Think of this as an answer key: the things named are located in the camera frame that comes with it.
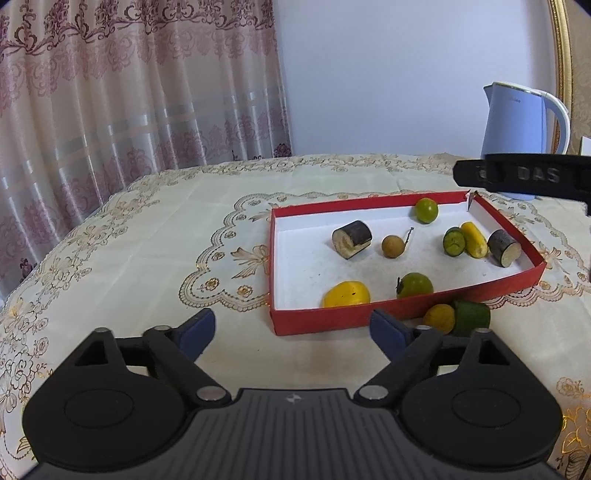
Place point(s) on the green fruit cylinder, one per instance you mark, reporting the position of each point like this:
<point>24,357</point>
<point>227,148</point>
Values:
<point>473,316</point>

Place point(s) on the white wall socket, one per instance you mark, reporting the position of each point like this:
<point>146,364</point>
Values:
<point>586,145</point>

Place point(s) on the large yellow fruit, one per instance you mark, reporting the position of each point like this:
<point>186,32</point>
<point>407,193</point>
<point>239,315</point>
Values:
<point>346,295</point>

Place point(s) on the green cut fruit half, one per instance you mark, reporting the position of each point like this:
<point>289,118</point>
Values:
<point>453,242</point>

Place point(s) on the red cardboard box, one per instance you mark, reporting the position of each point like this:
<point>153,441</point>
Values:
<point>304,323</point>

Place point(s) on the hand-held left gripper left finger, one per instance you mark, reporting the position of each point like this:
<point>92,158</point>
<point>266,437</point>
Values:
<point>198,330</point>

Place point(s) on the small yellow fruit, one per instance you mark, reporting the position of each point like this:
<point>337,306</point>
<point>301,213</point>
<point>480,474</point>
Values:
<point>438,318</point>

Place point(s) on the dark eggplant piece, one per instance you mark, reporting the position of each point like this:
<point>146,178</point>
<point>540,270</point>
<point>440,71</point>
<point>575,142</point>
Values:
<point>501,242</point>
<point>353,237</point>

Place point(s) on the green tangerine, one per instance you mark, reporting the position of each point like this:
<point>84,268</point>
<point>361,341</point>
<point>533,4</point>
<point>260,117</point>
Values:
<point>415,285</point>

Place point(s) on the yellow fruit piece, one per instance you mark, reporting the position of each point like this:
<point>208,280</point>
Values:
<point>475,240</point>

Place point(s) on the brown longan with stem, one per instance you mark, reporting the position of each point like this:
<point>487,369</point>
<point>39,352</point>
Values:
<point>392,247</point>

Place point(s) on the blue electric kettle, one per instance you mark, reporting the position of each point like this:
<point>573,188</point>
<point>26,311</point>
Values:
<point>512,124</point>

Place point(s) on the gold frame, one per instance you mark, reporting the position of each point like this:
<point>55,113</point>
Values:
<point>564,69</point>

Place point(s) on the pink patterned curtain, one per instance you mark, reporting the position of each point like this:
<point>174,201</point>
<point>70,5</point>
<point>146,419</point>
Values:
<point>115,92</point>

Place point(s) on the yellow-green lime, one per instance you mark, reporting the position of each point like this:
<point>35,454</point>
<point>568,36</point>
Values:
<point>425,211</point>

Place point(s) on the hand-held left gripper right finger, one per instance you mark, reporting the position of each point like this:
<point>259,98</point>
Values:
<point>390,334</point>

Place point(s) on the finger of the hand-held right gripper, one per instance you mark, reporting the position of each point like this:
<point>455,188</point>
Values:
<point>475,174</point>

